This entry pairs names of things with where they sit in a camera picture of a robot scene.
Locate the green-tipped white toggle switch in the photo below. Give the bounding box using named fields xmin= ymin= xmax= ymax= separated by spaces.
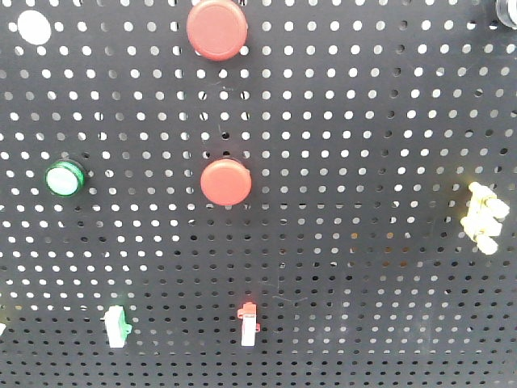
xmin=103 ymin=306 xmax=132 ymax=348

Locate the clear knob at top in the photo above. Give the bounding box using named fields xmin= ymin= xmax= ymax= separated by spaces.
xmin=495 ymin=0 xmax=517 ymax=29

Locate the green round button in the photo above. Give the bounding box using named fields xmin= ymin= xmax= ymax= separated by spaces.
xmin=44 ymin=159 xmax=86 ymax=197

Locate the yellow star knob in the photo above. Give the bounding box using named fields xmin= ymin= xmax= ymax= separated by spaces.
xmin=460 ymin=182 xmax=510 ymax=255

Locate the red round button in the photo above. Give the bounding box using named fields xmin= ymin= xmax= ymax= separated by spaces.
xmin=200 ymin=158 xmax=252 ymax=206
xmin=187 ymin=0 xmax=248 ymax=61

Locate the black perforated pegboard panel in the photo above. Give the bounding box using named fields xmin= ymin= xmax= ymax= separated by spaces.
xmin=1 ymin=1 xmax=516 ymax=387

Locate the upper red round button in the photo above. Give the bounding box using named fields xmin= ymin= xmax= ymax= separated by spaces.
xmin=187 ymin=0 xmax=248 ymax=61

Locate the lower red round button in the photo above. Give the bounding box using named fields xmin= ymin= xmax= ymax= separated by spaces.
xmin=200 ymin=158 xmax=252 ymax=206

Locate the red-tipped white toggle switch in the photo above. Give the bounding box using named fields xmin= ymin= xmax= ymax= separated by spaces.
xmin=237 ymin=302 xmax=260 ymax=347

